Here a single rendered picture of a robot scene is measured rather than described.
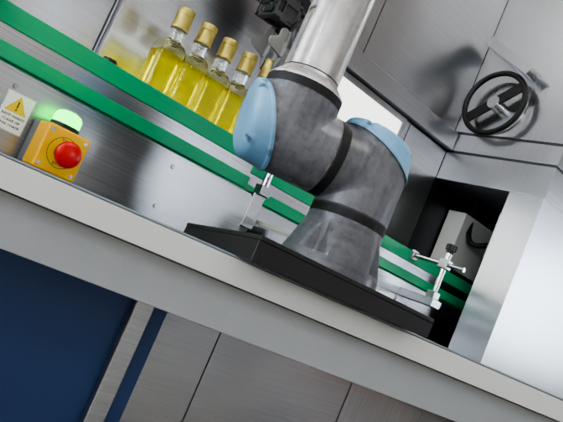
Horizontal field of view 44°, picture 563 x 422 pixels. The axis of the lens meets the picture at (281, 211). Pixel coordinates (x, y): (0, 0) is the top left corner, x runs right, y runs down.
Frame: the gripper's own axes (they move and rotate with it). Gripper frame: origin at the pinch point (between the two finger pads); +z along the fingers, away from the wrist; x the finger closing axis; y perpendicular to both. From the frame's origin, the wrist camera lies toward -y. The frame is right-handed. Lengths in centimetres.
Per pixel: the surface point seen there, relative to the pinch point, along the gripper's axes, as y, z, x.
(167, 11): 21.2, -0.9, -12.6
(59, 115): 45, 32, 19
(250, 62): 6.3, 2.5, 1.4
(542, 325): -107, 24, 24
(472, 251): -107, 9, -6
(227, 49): 12.5, 3.1, 1.2
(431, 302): -62, 32, 18
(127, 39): 26.6, 9.0, -12.7
